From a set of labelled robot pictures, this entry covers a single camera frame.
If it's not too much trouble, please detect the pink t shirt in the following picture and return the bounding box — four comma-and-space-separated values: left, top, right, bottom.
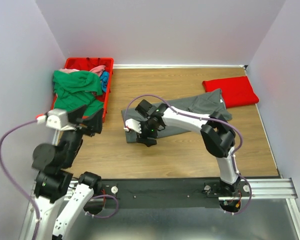
58, 65, 106, 77

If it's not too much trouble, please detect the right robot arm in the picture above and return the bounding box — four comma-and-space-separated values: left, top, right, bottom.
124, 99, 242, 196

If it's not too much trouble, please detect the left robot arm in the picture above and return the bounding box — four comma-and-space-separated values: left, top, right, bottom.
32, 104, 104, 240

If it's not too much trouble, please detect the grey t shirt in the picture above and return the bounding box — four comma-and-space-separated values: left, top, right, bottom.
120, 87, 233, 144

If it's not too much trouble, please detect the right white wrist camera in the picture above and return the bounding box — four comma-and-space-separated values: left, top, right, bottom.
123, 118, 142, 134

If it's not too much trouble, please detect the green t shirt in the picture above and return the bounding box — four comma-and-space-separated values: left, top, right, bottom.
53, 70, 104, 117

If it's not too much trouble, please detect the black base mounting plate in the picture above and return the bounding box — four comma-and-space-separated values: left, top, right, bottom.
84, 177, 248, 214

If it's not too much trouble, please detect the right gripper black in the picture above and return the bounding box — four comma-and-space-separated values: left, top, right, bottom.
134, 120, 158, 148

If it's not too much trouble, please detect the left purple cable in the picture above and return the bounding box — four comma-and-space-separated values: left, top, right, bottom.
0, 119, 42, 240

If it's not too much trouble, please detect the blue t shirt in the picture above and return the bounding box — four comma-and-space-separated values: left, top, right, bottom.
99, 71, 110, 93

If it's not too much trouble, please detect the folded red t shirt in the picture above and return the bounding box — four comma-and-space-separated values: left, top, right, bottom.
202, 76, 259, 108

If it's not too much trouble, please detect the red plastic bin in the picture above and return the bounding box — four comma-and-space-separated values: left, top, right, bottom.
51, 57, 114, 121

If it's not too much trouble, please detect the aluminium frame rail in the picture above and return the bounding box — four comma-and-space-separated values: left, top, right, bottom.
20, 175, 300, 240

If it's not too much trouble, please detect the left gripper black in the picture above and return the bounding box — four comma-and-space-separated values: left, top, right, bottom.
59, 103, 105, 167

